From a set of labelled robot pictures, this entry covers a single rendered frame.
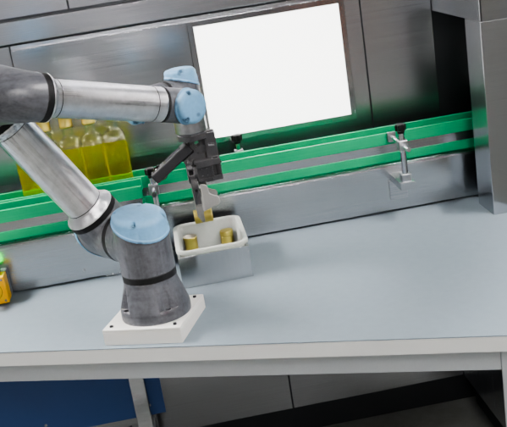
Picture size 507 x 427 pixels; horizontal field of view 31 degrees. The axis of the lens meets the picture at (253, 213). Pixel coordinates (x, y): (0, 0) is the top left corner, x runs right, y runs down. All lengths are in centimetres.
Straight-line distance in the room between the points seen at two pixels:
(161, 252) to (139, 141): 70
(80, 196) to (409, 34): 112
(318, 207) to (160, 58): 59
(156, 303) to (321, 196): 70
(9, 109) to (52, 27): 78
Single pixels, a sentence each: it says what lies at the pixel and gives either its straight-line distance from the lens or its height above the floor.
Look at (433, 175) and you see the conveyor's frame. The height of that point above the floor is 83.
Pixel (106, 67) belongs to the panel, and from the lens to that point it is 253.
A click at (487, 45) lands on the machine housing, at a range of 233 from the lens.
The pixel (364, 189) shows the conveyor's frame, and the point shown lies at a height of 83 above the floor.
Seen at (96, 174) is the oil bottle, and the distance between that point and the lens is 243.
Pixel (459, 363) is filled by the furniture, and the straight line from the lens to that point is 188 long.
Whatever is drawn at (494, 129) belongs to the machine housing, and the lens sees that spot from 237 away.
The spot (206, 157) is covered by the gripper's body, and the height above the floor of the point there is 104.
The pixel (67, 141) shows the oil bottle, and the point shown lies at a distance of 242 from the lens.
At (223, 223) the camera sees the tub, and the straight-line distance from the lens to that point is 237.
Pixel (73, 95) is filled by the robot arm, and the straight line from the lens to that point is 181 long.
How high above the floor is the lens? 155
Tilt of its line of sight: 18 degrees down
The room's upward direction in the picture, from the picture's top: 9 degrees counter-clockwise
